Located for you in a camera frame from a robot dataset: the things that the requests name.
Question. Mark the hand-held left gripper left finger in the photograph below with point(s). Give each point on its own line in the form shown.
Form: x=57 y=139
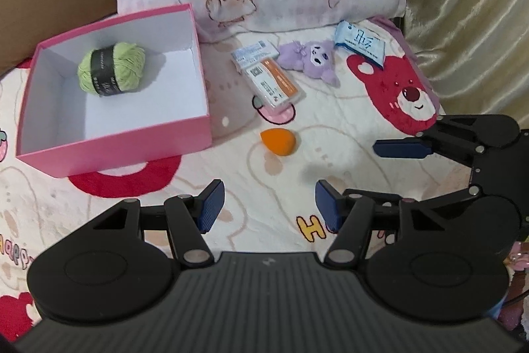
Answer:
x=210 y=208

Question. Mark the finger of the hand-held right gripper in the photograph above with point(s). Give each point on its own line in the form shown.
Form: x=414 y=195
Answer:
x=446 y=199
x=403 y=149

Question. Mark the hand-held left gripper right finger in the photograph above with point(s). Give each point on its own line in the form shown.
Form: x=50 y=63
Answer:
x=326 y=208

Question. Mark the orange makeup sponge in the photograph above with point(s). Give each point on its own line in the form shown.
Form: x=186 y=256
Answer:
x=279 y=142

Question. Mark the pink cardboard box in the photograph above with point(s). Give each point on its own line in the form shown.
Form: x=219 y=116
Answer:
x=124 y=152

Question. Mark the blue tissue packet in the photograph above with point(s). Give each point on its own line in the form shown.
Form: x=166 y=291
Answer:
x=359 y=40

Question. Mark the purple plush toy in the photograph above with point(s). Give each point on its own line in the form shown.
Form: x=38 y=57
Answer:
x=310 y=59

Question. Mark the orange and white medicine box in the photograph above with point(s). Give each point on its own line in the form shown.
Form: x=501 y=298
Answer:
x=272 y=84

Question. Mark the bear printed blanket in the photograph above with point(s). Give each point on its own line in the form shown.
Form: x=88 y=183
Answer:
x=248 y=171

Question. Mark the beige shiny curtain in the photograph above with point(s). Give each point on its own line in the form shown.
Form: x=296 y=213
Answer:
x=475 y=26

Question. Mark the blue and white medicine box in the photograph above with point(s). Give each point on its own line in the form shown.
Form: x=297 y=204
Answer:
x=252 y=53

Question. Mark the green yarn ball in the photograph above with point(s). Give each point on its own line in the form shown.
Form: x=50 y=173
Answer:
x=128 y=63

